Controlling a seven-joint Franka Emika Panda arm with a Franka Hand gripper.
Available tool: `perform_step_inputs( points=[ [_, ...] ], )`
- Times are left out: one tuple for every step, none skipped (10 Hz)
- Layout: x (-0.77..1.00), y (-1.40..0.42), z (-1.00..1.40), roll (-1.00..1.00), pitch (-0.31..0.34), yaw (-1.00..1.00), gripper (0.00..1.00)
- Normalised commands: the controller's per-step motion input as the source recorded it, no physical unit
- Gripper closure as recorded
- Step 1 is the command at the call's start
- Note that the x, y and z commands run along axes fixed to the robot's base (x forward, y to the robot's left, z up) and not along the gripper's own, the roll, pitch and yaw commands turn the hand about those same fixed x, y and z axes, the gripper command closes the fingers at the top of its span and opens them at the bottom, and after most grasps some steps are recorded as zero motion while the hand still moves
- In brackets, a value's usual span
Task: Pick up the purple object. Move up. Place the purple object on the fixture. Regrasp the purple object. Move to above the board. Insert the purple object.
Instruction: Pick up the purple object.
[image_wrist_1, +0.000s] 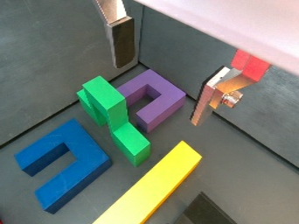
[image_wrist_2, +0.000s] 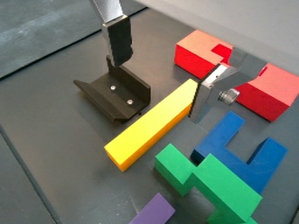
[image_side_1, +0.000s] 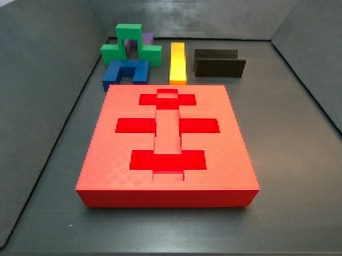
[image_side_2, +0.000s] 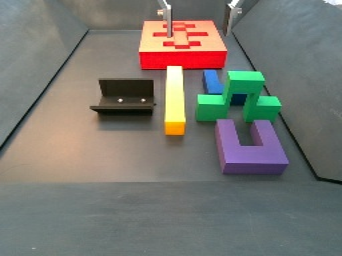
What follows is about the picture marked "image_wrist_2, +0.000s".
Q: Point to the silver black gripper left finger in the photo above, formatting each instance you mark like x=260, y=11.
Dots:
x=117, y=29

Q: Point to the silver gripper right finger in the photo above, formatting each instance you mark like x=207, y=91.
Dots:
x=218, y=86

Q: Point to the purple U-shaped block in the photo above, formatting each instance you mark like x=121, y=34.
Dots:
x=157, y=212

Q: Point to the red puzzle board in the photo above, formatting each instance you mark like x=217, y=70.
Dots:
x=269, y=95

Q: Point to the black angled fixture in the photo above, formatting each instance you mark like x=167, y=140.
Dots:
x=119, y=93

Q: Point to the yellow long bar block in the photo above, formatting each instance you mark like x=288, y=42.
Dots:
x=139, y=137

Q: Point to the blue U-shaped block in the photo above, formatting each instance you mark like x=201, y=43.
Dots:
x=254, y=166

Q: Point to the green stepped block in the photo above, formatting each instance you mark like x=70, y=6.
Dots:
x=227, y=192

